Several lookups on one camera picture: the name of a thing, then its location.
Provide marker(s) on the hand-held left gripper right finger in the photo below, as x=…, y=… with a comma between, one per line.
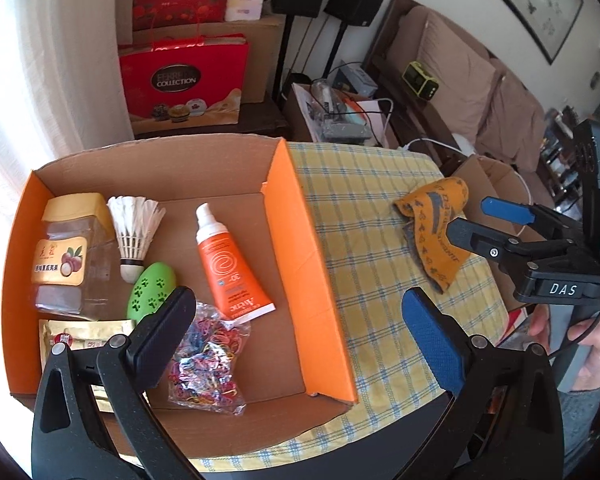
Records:
x=430, y=337

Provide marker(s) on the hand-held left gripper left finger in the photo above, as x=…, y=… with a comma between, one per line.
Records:
x=160, y=335

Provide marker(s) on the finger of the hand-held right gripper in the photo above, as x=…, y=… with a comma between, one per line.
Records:
x=475, y=235
x=505, y=210

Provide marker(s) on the orange printed cloth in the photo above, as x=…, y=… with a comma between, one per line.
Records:
x=430, y=230

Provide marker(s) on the green egg-shaped toy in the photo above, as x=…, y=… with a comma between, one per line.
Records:
x=150, y=290

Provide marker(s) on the bag of colourful rubber bands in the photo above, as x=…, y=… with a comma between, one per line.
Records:
x=205, y=360

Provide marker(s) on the gold foil packet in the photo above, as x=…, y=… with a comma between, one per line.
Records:
x=87, y=335

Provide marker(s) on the orange white sunscreen tube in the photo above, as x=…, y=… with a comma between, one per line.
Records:
x=225, y=265

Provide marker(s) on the white feather shuttlecock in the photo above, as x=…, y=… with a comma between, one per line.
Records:
x=132, y=230

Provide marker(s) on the clear jar with yellow lid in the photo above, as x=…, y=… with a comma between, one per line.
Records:
x=65, y=260

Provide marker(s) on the orange cardboard box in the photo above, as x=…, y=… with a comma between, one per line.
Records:
x=305, y=260

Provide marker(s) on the person's right forearm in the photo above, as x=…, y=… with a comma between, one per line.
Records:
x=590, y=430

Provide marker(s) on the open brown cardboard box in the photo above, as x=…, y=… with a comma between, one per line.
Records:
x=485, y=180

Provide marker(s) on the cluttered shelf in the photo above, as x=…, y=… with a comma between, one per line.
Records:
x=562, y=160

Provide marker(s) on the small beige sofa cushion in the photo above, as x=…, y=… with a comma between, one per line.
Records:
x=512, y=115

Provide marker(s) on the yellow checked tablecloth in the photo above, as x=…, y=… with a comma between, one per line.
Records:
x=370, y=260

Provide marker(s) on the large beige sofa cushion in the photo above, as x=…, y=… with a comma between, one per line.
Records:
x=445, y=70

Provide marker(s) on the green portable radio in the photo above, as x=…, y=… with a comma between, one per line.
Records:
x=421, y=80

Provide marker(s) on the grey flat device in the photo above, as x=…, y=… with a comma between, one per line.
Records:
x=347, y=132

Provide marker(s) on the grey blue small box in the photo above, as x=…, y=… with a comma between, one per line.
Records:
x=355, y=77

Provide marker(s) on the cardboard box with papers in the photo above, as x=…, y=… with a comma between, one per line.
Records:
x=300, y=115

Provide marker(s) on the black speaker stand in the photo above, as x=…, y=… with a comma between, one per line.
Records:
x=336, y=45
x=284, y=60

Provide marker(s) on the dark wooden side table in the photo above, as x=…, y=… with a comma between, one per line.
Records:
x=260, y=117

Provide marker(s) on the red chocolate gift bag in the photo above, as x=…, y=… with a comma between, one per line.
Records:
x=180, y=80

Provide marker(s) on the white curtain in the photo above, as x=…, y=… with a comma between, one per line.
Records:
x=55, y=60

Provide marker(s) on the framed wall picture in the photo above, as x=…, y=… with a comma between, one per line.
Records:
x=530, y=0

